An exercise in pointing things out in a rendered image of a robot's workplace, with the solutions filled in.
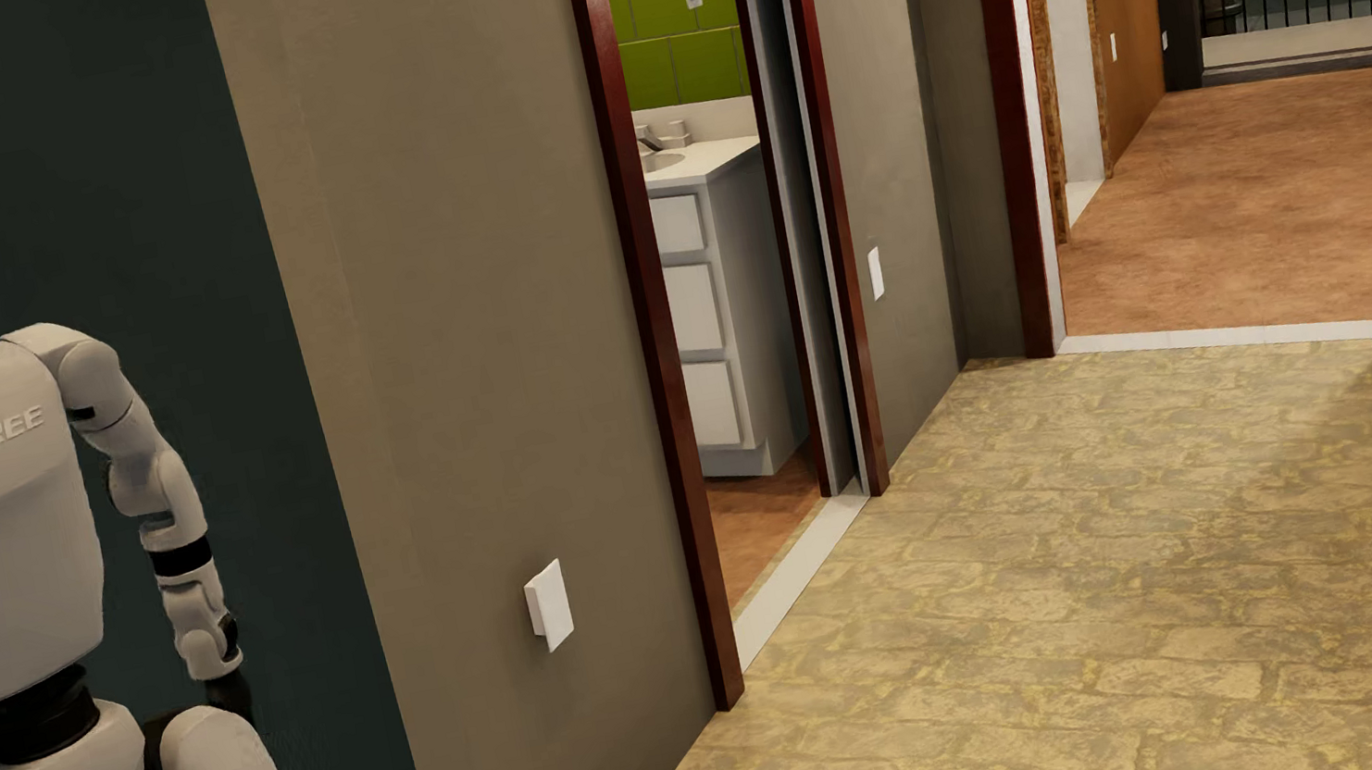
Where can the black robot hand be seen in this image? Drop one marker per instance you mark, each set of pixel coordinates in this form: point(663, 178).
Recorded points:
point(229, 694)

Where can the grey sliding door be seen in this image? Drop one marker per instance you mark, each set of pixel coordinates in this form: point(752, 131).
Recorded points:
point(793, 183)

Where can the silver sink faucet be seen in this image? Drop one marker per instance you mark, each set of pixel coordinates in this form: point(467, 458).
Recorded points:
point(653, 139)

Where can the white wall outlet plate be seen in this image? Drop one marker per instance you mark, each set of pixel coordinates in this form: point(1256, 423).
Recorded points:
point(550, 605)

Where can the small white wall outlet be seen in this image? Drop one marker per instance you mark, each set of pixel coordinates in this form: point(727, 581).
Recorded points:
point(875, 273)

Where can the dark red door frame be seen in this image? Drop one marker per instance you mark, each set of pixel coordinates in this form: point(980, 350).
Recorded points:
point(651, 307)

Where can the white vanity cabinet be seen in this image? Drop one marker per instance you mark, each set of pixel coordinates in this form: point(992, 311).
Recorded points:
point(722, 308)

